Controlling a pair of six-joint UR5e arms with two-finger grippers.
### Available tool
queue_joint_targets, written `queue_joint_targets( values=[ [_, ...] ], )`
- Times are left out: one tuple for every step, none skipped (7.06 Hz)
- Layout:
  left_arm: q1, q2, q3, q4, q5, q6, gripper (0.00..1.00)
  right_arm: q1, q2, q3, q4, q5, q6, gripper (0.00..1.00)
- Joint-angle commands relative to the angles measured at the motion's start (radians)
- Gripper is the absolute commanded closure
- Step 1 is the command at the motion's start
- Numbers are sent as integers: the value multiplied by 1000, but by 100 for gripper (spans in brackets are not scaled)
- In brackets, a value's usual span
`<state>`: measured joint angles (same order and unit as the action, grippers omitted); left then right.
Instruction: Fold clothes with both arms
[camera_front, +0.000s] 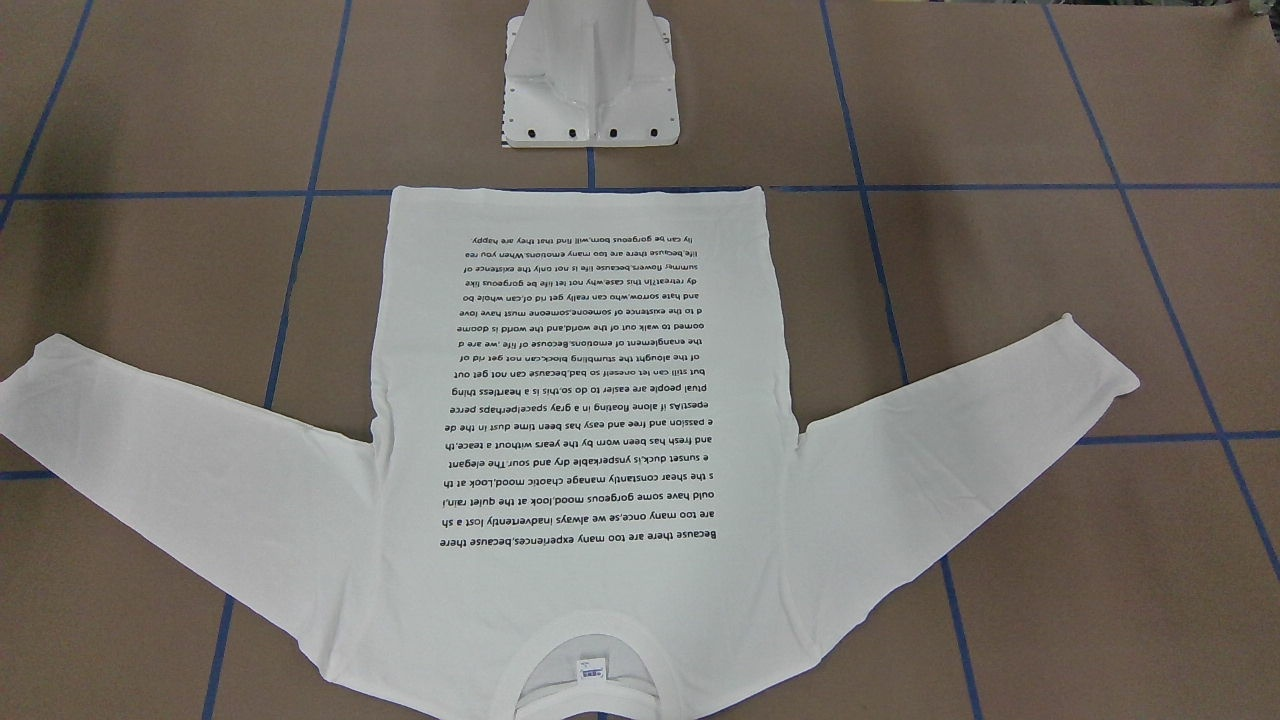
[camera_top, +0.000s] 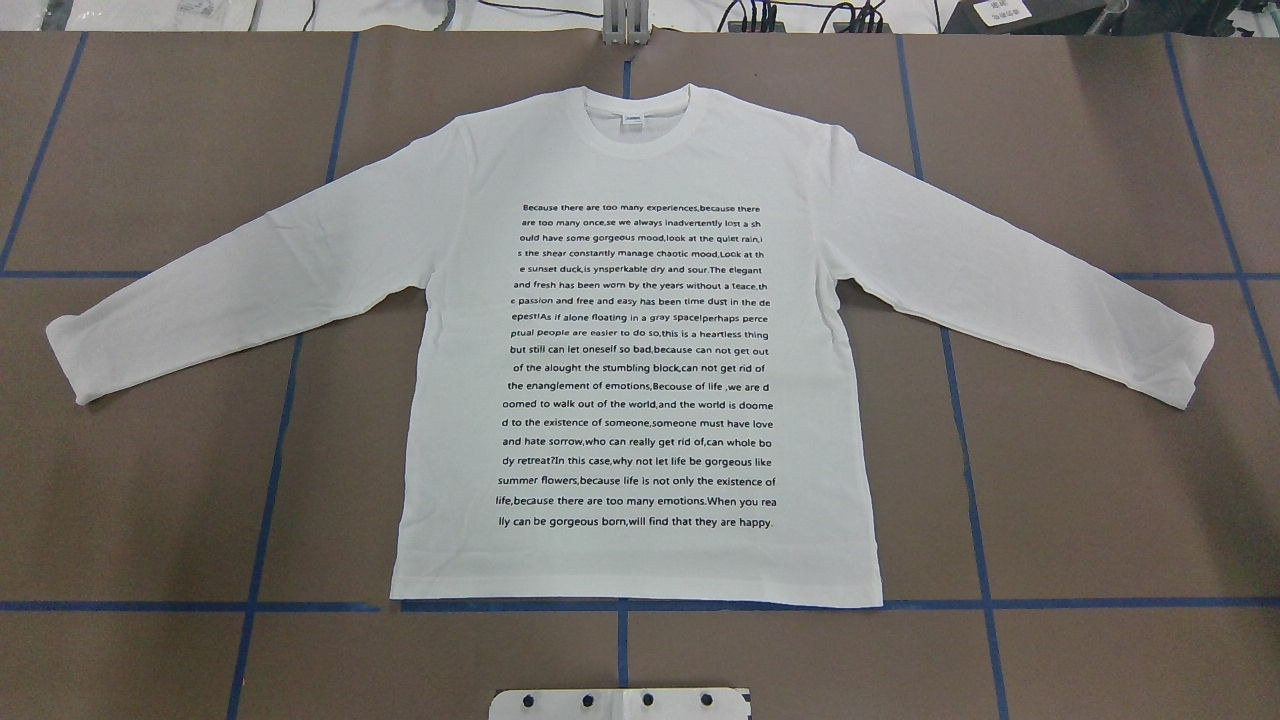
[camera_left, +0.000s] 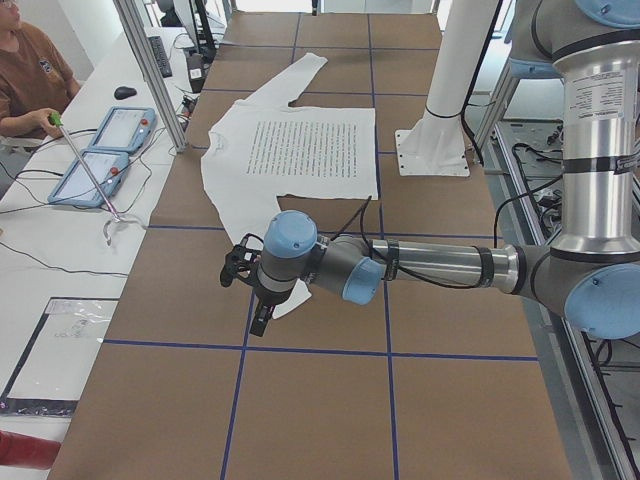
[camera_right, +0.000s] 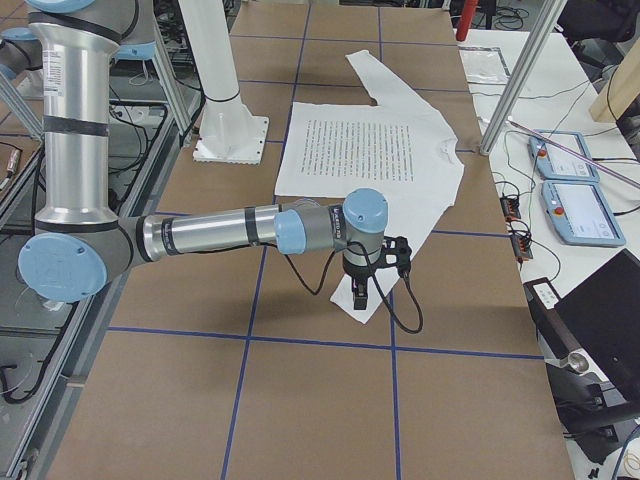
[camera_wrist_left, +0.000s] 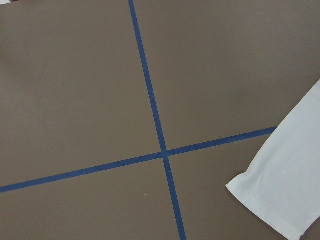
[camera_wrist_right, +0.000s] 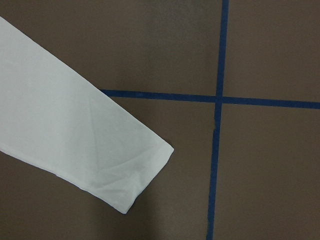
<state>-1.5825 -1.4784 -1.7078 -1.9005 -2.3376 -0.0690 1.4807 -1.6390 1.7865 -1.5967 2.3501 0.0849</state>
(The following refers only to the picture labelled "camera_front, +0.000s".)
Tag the white long-sleeve printed shirt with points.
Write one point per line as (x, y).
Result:
(586, 488)

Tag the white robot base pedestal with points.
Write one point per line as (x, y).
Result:
(589, 74)

